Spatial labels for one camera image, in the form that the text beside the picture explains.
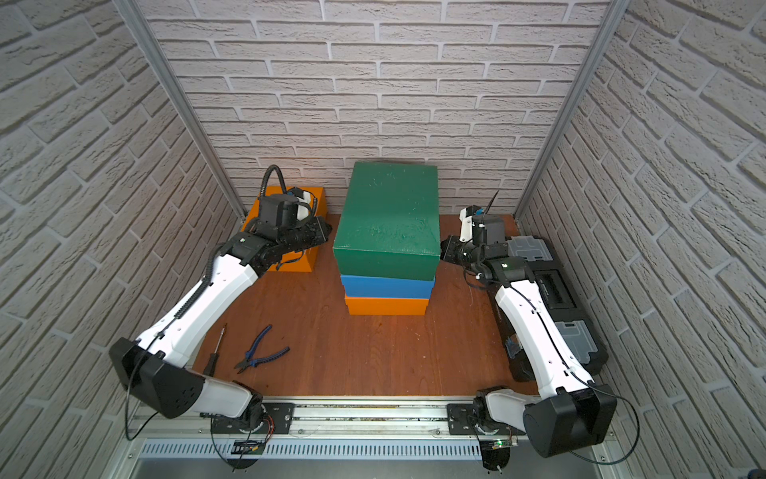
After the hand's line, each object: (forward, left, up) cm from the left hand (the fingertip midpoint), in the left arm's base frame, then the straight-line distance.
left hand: (339, 221), depth 75 cm
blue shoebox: (-11, -12, -15) cm, 22 cm away
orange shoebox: (-12, -12, -23) cm, 28 cm away
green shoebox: (-2, -13, +2) cm, 13 cm away
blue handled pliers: (-26, +26, -30) cm, 47 cm away
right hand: (-4, -28, -4) cm, 29 cm away
